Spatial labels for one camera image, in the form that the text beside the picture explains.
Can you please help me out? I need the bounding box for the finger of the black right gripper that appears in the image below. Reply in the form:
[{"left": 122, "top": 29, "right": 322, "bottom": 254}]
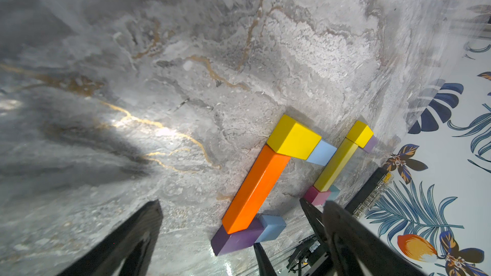
[
  {"left": 253, "top": 243, "right": 277, "bottom": 276},
  {"left": 300, "top": 198, "right": 328, "bottom": 244}
]

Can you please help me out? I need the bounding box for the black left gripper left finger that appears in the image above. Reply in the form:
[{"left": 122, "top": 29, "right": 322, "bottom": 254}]
[{"left": 60, "top": 200, "right": 163, "bottom": 275}]

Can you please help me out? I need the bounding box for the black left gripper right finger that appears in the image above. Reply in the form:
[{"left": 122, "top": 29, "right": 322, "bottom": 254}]
[{"left": 322, "top": 201, "right": 424, "bottom": 275}]

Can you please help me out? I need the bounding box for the magenta block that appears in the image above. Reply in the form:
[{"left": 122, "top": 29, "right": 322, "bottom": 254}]
[{"left": 303, "top": 186, "right": 331, "bottom": 206}]

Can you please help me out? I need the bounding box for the teal block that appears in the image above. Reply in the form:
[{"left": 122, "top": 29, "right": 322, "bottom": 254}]
[{"left": 327, "top": 185, "right": 340, "bottom": 201}]

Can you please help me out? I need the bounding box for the dark purple block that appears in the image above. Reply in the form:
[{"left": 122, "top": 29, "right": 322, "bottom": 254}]
[{"left": 211, "top": 218, "right": 264, "bottom": 256}]

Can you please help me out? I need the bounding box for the long yellow block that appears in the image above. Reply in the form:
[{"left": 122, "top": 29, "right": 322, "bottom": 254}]
[{"left": 313, "top": 139, "right": 358, "bottom": 192}]

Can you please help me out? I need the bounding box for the light blue square block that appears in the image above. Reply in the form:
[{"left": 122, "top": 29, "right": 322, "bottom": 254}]
[{"left": 306, "top": 139, "right": 337, "bottom": 166}]

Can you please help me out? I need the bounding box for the orange block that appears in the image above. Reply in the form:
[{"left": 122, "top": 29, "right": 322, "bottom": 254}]
[{"left": 222, "top": 145, "right": 291, "bottom": 234}]

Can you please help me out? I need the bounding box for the short yellow block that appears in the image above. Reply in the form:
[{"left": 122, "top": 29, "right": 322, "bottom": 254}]
[
  {"left": 346, "top": 121, "right": 373, "bottom": 148},
  {"left": 267, "top": 114, "right": 322, "bottom": 160}
]

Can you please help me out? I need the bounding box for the purple short block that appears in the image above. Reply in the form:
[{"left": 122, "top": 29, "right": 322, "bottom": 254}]
[{"left": 363, "top": 135, "right": 378, "bottom": 153}]

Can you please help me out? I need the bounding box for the yellow screwdriver bit set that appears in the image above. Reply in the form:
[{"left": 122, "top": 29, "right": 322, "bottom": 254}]
[{"left": 345, "top": 167, "right": 393, "bottom": 219}]

